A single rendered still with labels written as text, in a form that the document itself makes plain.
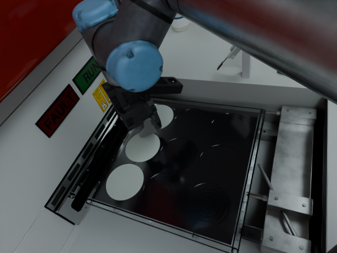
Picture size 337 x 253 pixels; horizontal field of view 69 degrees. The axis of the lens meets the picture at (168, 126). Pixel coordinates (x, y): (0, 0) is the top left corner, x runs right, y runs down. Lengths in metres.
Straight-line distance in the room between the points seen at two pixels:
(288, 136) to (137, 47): 0.47
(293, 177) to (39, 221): 0.56
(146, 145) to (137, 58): 0.38
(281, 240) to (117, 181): 0.38
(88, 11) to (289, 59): 0.31
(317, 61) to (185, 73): 0.56
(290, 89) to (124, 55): 0.46
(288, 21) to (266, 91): 0.48
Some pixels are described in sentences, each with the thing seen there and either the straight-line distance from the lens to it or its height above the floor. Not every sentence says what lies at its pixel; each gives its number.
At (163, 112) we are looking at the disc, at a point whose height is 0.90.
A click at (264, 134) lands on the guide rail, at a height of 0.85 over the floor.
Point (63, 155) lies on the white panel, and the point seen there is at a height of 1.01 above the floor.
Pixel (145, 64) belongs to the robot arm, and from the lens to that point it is 0.34.
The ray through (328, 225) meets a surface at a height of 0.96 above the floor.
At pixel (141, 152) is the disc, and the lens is 0.67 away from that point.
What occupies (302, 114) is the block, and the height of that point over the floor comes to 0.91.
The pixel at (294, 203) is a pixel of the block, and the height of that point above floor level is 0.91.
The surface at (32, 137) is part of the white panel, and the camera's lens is 0.55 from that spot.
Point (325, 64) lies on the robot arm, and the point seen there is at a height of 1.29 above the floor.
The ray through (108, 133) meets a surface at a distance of 0.70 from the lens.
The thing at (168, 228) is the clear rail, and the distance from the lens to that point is 0.56.
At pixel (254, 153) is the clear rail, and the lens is 0.61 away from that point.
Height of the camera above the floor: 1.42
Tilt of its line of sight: 49 degrees down
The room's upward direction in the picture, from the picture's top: 20 degrees counter-clockwise
